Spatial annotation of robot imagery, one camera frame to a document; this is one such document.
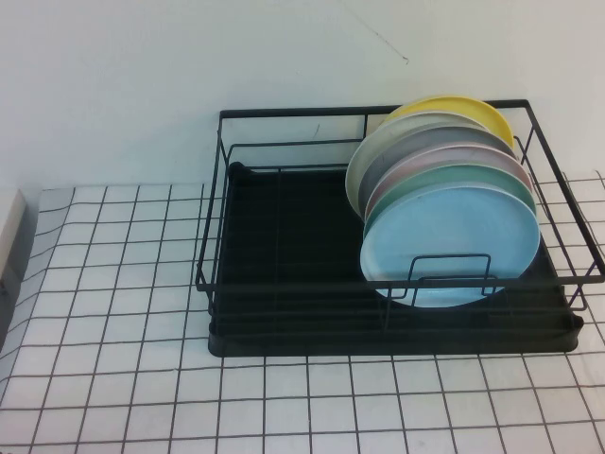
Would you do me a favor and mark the light blue plate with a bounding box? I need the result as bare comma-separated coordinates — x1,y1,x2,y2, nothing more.
359,185,543,309

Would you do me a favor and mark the beige box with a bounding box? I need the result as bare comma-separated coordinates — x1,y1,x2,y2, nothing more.
0,188,27,295

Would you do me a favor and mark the black wire dish rack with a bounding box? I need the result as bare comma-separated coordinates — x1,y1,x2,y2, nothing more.
195,97,605,333

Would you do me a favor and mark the pink plate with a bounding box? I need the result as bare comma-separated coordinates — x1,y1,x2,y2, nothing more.
364,144,535,223

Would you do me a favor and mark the white black-grid tablecloth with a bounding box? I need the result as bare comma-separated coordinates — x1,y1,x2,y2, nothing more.
0,172,605,454

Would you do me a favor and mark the green plate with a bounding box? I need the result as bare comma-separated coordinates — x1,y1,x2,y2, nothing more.
362,163,539,237

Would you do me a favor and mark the grey plate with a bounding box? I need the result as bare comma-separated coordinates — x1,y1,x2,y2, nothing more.
357,123,519,223

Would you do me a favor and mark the black plastic drip tray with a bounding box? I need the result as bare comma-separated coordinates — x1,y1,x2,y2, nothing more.
207,161,585,358

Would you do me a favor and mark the yellow plate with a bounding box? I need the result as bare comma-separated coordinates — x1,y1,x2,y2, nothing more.
386,94,516,152

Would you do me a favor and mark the cream white plate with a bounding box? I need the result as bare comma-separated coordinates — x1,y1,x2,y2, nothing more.
344,112,493,221

